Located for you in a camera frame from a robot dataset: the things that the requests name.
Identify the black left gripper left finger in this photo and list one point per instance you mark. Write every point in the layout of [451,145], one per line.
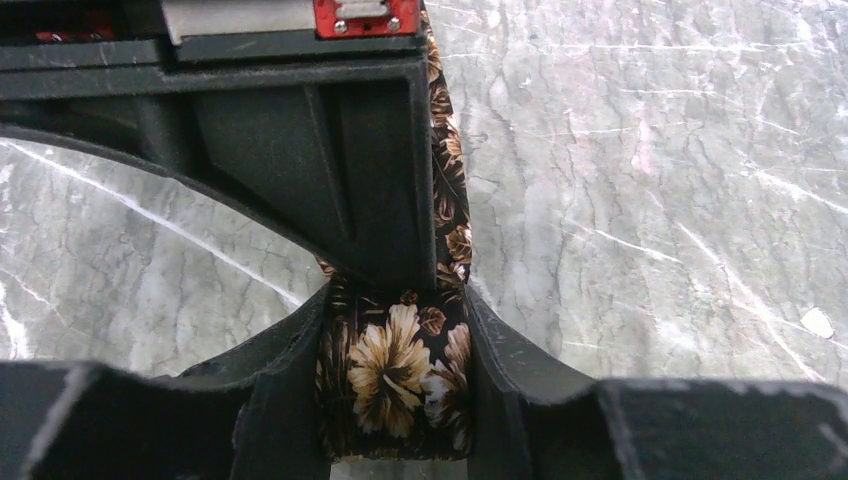
[248,413]

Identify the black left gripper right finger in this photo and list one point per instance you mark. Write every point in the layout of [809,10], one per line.
[537,418]

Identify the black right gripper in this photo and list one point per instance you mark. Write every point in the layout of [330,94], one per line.
[334,156]

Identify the brown floral tie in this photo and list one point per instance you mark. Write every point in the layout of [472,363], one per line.
[393,368]

